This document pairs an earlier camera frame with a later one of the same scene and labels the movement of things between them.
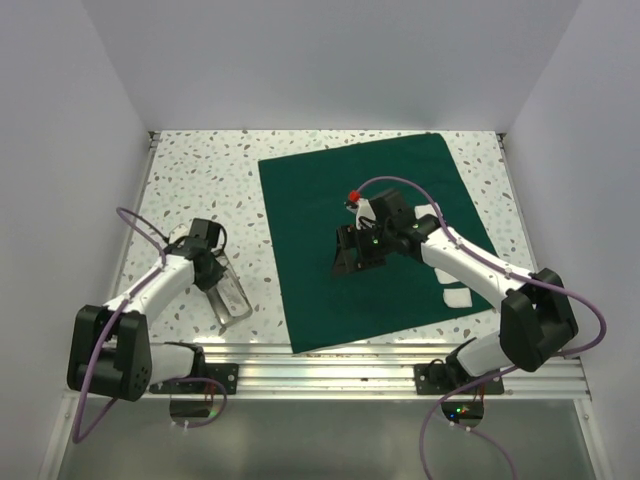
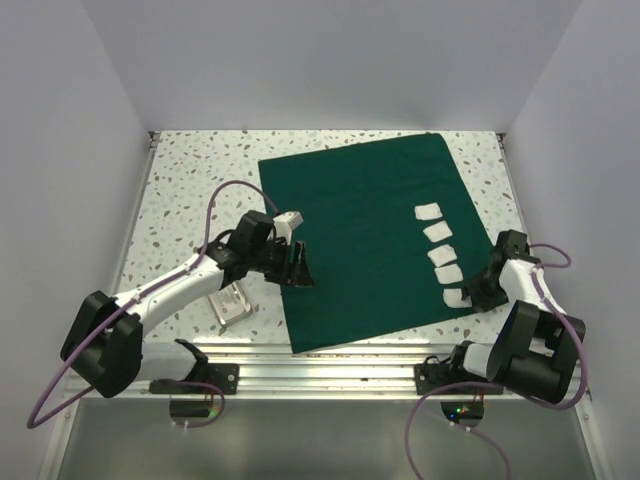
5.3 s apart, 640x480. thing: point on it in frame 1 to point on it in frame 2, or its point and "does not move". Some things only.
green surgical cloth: x=307 y=197 does not move
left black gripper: x=216 y=274 to x=301 y=275
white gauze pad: x=444 y=278 does not move
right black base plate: x=423 y=385 does not move
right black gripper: x=349 y=236 to x=484 y=301
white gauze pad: x=457 y=297 does not move
